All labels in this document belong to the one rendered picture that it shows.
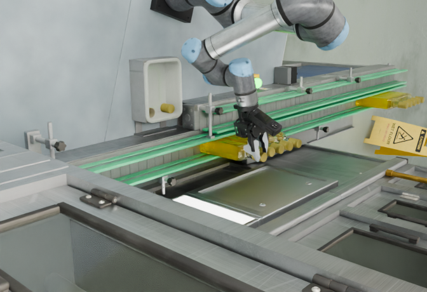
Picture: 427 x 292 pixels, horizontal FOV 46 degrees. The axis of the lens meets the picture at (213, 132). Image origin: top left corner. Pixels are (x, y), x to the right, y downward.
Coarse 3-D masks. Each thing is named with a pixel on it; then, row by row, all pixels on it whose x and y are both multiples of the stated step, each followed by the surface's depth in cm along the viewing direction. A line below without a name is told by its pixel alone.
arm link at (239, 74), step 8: (232, 64) 163; (240, 64) 162; (248, 64) 163; (232, 72) 164; (240, 72) 162; (248, 72) 163; (232, 80) 165; (240, 80) 164; (248, 80) 164; (240, 88) 165; (248, 88) 165
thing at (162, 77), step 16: (144, 64) 176; (160, 64) 188; (176, 64) 186; (144, 80) 175; (160, 80) 189; (176, 80) 188; (160, 96) 190; (176, 96) 189; (160, 112) 190; (176, 112) 190
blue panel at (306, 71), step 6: (306, 66) 337; (312, 66) 337; (318, 66) 336; (324, 66) 336; (300, 72) 303; (306, 72) 303; (312, 72) 302; (318, 72) 302; (324, 72) 302; (330, 72) 301
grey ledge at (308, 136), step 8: (344, 120) 278; (352, 120) 285; (336, 128) 273; (344, 128) 280; (352, 128) 283; (288, 136) 239; (296, 136) 244; (304, 136) 250; (312, 136) 255; (320, 136) 261; (328, 136) 264; (248, 160) 219
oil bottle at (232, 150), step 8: (200, 144) 194; (208, 144) 191; (216, 144) 188; (224, 144) 185; (232, 144) 184; (240, 144) 184; (208, 152) 192; (216, 152) 189; (224, 152) 186; (232, 152) 183; (240, 152) 181; (240, 160) 182
